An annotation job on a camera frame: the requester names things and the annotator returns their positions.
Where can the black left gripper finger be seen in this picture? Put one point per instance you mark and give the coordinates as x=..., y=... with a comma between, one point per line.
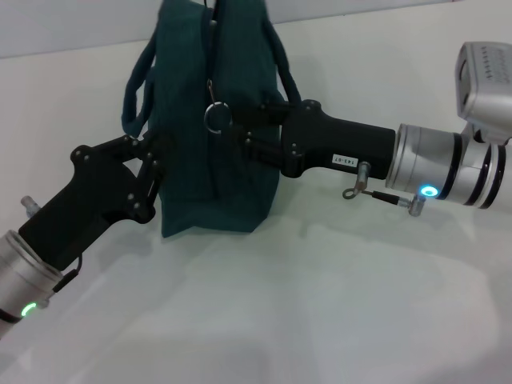
x=150, y=180
x=144, y=144

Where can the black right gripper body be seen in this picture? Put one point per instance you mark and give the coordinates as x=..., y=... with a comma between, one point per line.
x=336, y=144

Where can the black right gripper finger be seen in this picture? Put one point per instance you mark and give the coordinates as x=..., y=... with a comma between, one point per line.
x=260, y=114
x=264, y=148

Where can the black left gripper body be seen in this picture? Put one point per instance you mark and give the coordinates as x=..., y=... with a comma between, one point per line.
x=88, y=200

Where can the dark teal fabric lunch bag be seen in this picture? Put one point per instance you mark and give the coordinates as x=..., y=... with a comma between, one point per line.
x=240, y=160

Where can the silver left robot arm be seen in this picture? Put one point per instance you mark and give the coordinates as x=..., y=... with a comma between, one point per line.
x=24, y=280

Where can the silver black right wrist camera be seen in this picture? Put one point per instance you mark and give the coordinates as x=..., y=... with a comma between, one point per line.
x=488, y=88

